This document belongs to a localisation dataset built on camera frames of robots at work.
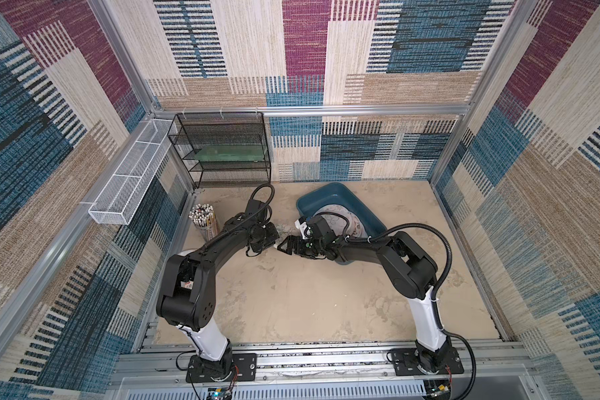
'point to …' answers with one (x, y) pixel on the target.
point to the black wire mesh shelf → (223, 148)
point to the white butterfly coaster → (356, 227)
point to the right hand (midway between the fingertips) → (289, 251)
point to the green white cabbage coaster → (280, 240)
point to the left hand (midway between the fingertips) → (279, 239)
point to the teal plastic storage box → (337, 194)
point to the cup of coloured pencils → (202, 216)
